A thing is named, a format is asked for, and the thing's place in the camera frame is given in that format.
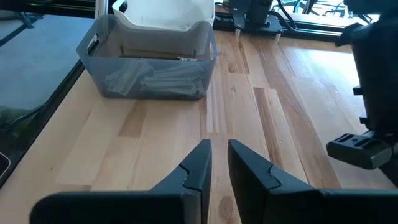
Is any adhesive bandage strip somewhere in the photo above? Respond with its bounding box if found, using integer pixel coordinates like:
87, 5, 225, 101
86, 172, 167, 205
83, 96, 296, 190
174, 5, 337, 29
139, 79, 208, 98
141, 63, 205, 85
104, 58, 155, 96

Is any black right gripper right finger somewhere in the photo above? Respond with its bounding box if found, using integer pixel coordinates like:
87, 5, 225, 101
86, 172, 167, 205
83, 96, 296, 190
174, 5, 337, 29
227, 139, 398, 224

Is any white plastic bin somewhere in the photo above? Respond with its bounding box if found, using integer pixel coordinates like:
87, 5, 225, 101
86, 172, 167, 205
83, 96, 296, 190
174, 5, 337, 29
111, 0, 216, 32

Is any grey translucent plastic bin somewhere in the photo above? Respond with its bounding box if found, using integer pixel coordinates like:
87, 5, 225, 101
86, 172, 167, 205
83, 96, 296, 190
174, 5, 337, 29
76, 14, 218, 101

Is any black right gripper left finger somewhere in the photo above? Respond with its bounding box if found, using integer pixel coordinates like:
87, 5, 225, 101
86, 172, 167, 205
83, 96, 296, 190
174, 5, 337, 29
29, 139, 213, 224

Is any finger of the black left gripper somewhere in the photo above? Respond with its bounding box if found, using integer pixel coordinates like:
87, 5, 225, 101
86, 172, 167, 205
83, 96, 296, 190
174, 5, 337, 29
325, 130, 394, 170

